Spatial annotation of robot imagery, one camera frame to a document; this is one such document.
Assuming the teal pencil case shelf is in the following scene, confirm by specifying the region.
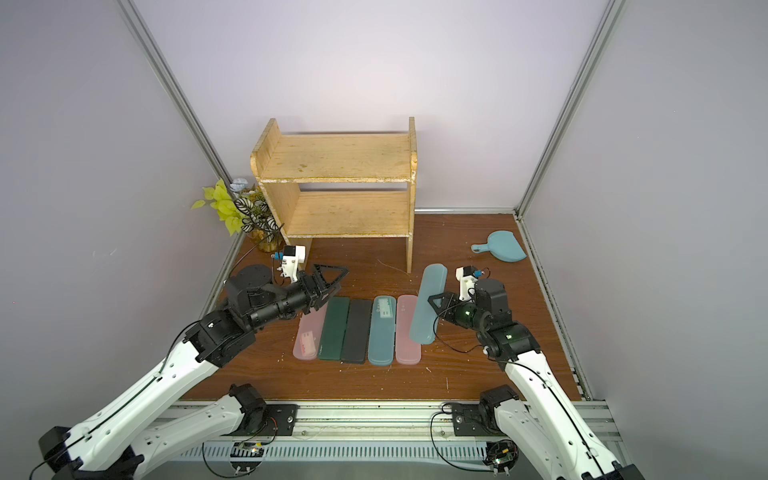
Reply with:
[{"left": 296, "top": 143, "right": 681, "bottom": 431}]
[
  {"left": 368, "top": 296, "right": 397, "bottom": 366},
  {"left": 409, "top": 263, "right": 447, "bottom": 345}
]

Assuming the dark green pencil case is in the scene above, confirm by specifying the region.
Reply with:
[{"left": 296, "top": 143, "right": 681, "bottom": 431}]
[{"left": 317, "top": 297, "right": 350, "bottom": 361}]

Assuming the light pink pencil case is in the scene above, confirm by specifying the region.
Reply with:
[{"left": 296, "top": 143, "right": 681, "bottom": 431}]
[{"left": 293, "top": 305, "right": 328, "bottom": 361}]

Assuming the black pencil case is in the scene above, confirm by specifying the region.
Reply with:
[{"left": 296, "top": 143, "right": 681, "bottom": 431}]
[{"left": 341, "top": 299, "right": 373, "bottom": 364}]

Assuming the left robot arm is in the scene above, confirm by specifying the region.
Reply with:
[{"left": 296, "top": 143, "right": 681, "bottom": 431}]
[{"left": 38, "top": 265, "right": 348, "bottom": 479}]

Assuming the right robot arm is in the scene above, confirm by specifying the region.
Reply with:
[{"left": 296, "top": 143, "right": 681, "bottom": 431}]
[{"left": 428, "top": 279, "right": 643, "bottom": 479}]

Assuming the wooden two-tier shelf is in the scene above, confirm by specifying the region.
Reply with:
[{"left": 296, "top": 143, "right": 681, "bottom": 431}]
[{"left": 250, "top": 119, "right": 418, "bottom": 266}]

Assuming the teal dustpan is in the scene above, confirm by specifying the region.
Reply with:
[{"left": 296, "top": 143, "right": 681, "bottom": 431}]
[{"left": 471, "top": 230, "right": 527, "bottom": 263}]

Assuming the potted plant in glass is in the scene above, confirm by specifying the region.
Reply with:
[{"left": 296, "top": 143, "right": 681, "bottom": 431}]
[{"left": 190, "top": 178, "right": 284, "bottom": 253}]

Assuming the right circuit board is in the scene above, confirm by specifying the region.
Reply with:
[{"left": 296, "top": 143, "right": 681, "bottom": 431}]
[{"left": 483, "top": 439, "right": 519, "bottom": 476}]

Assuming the circuit board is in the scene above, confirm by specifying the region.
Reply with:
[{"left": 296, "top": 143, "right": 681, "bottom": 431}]
[
  {"left": 229, "top": 442, "right": 266, "bottom": 477},
  {"left": 483, "top": 439, "right": 519, "bottom": 476}
]

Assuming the left circuit board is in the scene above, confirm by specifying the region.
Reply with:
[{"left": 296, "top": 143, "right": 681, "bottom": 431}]
[{"left": 229, "top": 442, "right": 266, "bottom": 477}]

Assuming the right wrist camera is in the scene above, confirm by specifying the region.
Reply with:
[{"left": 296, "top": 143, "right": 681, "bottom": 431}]
[{"left": 456, "top": 266, "right": 483, "bottom": 301}]

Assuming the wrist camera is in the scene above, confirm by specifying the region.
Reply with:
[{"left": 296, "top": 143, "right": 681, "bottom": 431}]
[
  {"left": 456, "top": 266, "right": 483, "bottom": 301},
  {"left": 272, "top": 245, "right": 306, "bottom": 283}
]

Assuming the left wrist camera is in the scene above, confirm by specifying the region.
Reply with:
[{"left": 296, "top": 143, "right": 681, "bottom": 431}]
[{"left": 272, "top": 245, "right": 306, "bottom": 283}]

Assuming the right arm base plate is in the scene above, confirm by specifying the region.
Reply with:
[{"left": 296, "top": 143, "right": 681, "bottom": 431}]
[{"left": 445, "top": 402, "right": 507, "bottom": 437}]

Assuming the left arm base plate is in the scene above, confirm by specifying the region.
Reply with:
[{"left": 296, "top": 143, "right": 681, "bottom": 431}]
[{"left": 232, "top": 403, "right": 299, "bottom": 437}]

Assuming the aluminium rail frame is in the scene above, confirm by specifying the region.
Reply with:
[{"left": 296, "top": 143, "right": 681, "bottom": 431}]
[{"left": 152, "top": 401, "right": 631, "bottom": 473}]

